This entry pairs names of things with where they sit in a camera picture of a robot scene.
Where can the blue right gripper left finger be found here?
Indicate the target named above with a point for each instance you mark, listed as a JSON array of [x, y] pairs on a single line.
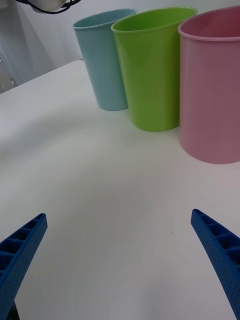
[[17, 260]]

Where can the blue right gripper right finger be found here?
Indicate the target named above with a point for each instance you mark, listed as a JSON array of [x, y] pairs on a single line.
[[220, 255]]

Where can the pink plastic bin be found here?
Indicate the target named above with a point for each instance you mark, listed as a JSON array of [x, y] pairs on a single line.
[[212, 100]]

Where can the green plastic bin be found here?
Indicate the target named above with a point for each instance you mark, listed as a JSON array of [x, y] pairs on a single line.
[[150, 80]]

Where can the pale blue plastic bin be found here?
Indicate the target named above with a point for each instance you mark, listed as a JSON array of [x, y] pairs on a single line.
[[105, 65]]

